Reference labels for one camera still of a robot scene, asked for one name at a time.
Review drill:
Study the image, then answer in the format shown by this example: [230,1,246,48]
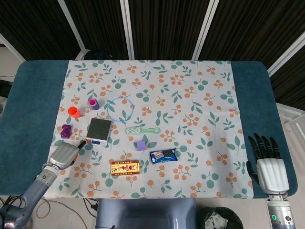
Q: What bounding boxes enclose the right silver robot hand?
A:
[246,133,290,195]

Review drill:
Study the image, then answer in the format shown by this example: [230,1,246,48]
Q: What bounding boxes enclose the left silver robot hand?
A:
[49,140,91,170]

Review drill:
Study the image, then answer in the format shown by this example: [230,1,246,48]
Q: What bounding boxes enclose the grey digital scale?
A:
[85,117,112,147]

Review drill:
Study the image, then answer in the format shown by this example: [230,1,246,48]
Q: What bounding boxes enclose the orange snack bar package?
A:
[111,160,141,177]

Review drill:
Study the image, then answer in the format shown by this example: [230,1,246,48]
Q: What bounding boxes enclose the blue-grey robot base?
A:
[95,198,198,229]

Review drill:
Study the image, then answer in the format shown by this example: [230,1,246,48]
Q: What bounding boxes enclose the purple plastic building block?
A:
[60,124,73,139]

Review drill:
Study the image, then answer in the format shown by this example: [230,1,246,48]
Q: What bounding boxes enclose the orange plastic cup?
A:
[67,106,81,119]

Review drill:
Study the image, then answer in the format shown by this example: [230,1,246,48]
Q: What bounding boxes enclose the teal table cover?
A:
[0,60,298,198]

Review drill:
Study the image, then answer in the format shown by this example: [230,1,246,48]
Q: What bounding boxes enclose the blue cylinder with pink lid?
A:
[88,98,100,111]

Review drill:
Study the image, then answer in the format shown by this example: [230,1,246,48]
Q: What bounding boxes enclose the black trash bin with bag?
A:
[198,206,244,229]

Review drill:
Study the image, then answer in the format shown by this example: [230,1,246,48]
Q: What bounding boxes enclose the green brush with white bristles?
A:
[125,126,162,135]

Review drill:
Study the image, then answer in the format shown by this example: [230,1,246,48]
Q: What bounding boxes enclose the blue Oreo cookie packet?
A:
[149,148,178,166]

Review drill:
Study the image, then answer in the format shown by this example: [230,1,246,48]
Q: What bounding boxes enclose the floral fruit print tablecloth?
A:
[40,59,254,199]

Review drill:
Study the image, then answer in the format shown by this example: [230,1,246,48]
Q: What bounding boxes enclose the black object behind table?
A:
[83,49,114,61]

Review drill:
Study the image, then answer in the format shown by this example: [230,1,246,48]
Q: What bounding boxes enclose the cables on floor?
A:
[0,195,99,229]

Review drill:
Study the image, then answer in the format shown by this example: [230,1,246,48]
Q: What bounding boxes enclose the light blue plastic ring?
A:
[106,97,134,124]

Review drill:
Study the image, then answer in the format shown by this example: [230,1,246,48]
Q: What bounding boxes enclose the dark folding screen white frame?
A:
[0,0,305,105]

